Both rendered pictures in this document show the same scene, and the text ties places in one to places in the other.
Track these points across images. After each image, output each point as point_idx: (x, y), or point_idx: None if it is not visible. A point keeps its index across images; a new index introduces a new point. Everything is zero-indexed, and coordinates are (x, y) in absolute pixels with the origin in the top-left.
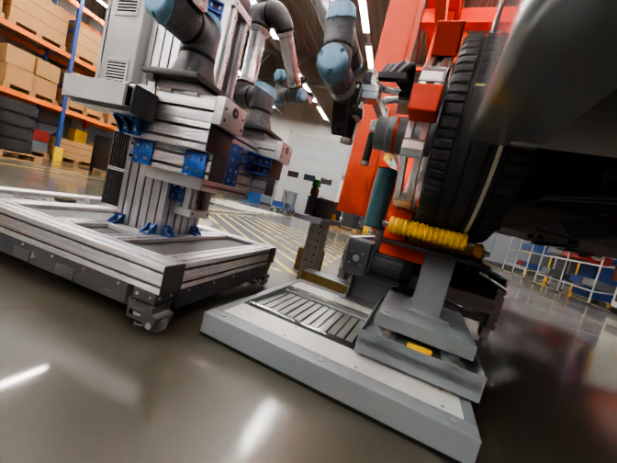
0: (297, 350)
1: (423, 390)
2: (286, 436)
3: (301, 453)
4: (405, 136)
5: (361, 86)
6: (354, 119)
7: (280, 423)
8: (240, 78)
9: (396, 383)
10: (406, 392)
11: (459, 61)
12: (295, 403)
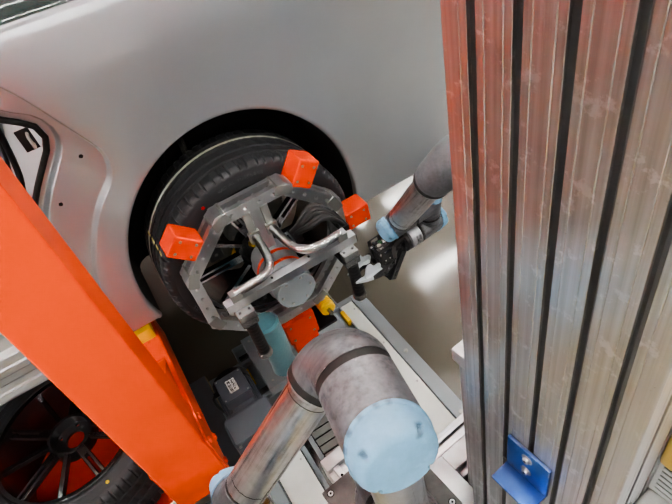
0: (417, 361)
1: (353, 319)
2: (445, 332)
3: (441, 324)
4: None
5: (378, 236)
6: (360, 271)
7: (444, 339)
8: (435, 500)
9: (366, 326)
10: (367, 320)
11: (333, 177)
12: (429, 349)
